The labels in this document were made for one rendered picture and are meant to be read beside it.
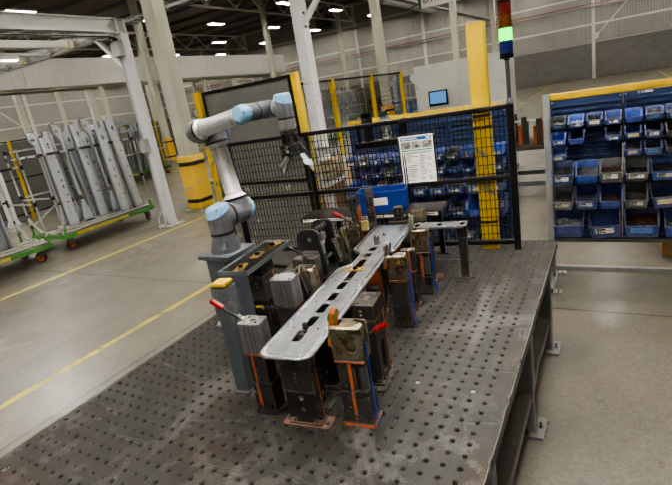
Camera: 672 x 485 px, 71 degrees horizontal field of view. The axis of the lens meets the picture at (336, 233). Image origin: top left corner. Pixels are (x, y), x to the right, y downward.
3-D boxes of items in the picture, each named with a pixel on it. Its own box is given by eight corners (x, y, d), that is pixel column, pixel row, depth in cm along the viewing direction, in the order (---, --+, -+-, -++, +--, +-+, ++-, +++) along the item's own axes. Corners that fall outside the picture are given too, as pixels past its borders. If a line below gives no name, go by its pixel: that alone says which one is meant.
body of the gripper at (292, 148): (281, 159, 208) (275, 132, 205) (290, 155, 216) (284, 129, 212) (296, 157, 205) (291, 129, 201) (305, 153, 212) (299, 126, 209)
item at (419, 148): (439, 182, 286) (433, 130, 277) (402, 185, 295) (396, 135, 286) (439, 181, 287) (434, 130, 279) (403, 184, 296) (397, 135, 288)
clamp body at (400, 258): (416, 330, 210) (407, 257, 200) (389, 329, 214) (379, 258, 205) (420, 320, 218) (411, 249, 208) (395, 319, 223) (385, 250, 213)
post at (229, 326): (250, 394, 183) (225, 290, 171) (234, 393, 186) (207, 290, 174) (260, 383, 189) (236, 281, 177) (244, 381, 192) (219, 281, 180)
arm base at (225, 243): (204, 254, 234) (200, 235, 232) (225, 244, 247) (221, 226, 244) (227, 255, 227) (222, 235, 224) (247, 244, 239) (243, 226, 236)
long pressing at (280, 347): (316, 362, 143) (316, 358, 142) (253, 358, 151) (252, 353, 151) (414, 225, 264) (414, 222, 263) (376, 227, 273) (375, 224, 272)
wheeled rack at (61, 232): (70, 251, 791) (34, 145, 743) (35, 250, 840) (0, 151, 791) (157, 217, 951) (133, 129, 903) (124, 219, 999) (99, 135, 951)
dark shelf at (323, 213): (441, 215, 269) (441, 210, 268) (300, 223, 304) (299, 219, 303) (447, 205, 288) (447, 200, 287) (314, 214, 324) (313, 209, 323)
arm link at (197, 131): (170, 125, 223) (239, 98, 193) (189, 122, 231) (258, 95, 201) (178, 149, 225) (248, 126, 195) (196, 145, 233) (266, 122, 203)
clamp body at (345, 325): (380, 432, 151) (364, 331, 141) (338, 427, 157) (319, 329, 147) (389, 411, 161) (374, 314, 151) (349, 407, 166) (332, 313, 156)
